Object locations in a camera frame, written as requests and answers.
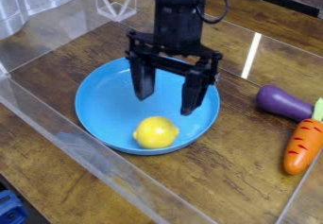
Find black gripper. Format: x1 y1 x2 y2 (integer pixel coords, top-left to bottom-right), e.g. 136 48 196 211
127 0 223 115

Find blue round tray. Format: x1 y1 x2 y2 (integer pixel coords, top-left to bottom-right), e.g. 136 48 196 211
75 58 219 155

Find yellow toy lemon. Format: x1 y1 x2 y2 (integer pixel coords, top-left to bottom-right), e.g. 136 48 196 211
132 116 179 149

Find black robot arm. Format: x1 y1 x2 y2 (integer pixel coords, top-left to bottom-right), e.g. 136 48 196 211
127 0 222 115

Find orange toy carrot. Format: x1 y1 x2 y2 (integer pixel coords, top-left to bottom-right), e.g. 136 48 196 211
283 97 323 175

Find purple toy eggplant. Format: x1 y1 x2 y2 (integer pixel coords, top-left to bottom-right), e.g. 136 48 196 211
256 85 314 122

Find blue plastic object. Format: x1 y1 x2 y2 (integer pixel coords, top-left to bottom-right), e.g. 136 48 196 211
0 190 28 224

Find clear acrylic enclosure wall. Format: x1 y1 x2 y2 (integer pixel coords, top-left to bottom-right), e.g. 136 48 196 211
0 0 323 224

